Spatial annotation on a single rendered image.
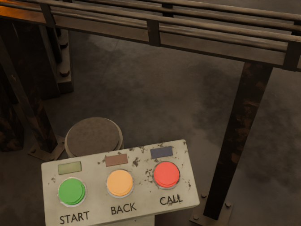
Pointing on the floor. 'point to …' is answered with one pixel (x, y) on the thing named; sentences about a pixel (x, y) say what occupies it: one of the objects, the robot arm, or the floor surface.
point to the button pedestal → (93, 205)
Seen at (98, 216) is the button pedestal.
